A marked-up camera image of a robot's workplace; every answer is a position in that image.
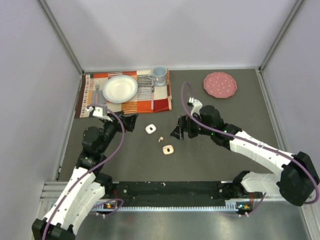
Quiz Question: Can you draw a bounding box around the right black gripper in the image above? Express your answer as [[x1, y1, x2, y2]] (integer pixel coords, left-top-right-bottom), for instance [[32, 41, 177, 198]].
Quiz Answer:
[[170, 111, 214, 142]]

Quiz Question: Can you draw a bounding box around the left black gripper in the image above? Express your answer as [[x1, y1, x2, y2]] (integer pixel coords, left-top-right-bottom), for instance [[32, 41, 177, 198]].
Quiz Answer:
[[98, 111, 138, 154]]

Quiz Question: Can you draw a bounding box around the beige earbud case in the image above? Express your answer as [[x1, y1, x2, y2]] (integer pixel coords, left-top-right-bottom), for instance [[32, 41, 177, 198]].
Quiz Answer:
[[162, 145, 175, 155]]

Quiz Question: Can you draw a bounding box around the white earbud case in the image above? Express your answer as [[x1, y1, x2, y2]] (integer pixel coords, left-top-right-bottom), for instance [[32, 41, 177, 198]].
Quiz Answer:
[[145, 124, 157, 135]]

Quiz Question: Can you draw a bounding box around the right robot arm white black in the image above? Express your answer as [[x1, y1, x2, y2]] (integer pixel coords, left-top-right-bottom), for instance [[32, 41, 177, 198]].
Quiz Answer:
[[170, 105, 320, 206]]

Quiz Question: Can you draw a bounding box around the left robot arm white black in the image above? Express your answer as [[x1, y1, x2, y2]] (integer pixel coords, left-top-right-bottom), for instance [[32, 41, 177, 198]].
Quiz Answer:
[[31, 112, 138, 240]]

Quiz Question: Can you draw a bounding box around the patterned orange placemat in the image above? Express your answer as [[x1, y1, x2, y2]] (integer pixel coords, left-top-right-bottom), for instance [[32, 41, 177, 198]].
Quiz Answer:
[[74, 69, 172, 118]]

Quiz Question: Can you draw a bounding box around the white bowl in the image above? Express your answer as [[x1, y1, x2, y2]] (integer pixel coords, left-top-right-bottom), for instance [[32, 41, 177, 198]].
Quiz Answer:
[[102, 75, 138, 104]]

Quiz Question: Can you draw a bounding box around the light blue mug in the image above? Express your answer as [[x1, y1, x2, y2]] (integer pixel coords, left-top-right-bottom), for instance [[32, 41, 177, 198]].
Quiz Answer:
[[148, 66, 168, 86]]

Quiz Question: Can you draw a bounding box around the pink dotted plate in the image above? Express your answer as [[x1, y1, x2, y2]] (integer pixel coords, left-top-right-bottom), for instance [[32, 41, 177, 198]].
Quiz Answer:
[[203, 72, 238, 99]]

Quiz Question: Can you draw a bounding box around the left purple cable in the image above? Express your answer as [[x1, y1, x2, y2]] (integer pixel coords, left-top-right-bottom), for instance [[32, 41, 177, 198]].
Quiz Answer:
[[41, 102, 125, 240]]

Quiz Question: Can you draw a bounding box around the purple cable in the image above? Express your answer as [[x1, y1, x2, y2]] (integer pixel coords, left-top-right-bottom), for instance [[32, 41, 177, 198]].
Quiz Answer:
[[180, 82, 320, 205], [41, 102, 125, 240]]

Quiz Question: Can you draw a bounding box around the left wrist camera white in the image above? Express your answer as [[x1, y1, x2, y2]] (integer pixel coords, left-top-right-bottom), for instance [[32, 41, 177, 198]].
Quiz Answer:
[[85, 106, 113, 122]]

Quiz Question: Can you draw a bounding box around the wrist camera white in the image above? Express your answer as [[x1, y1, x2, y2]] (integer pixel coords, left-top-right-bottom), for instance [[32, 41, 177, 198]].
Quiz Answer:
[[187, 97, 203, 116], [85, 106, 113, 122]]

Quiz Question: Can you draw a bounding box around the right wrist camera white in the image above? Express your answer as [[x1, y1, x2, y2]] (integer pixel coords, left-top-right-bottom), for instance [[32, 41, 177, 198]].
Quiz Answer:
[[187, 97, 203, 116]]

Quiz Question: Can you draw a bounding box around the pink handled knife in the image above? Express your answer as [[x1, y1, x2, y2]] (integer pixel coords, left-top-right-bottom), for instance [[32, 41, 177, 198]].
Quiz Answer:
[[150, 81, 155, 111]]

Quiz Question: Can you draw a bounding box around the pink handled fork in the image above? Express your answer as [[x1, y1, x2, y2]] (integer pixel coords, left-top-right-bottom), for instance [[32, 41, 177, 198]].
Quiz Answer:
[[95, 80, 100, 104]]

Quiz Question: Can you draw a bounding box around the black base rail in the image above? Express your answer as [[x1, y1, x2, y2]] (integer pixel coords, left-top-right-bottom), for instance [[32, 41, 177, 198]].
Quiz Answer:
[[105, 181, 240, 207]]

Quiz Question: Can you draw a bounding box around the grey cable duct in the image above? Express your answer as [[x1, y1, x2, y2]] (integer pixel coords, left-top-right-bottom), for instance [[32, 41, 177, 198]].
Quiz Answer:
[[92, 198, 253, 213]]

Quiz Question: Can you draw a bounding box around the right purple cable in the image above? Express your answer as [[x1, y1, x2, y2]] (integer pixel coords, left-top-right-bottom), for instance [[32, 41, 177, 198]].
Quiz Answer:
[[180, 82, 320, 205]]

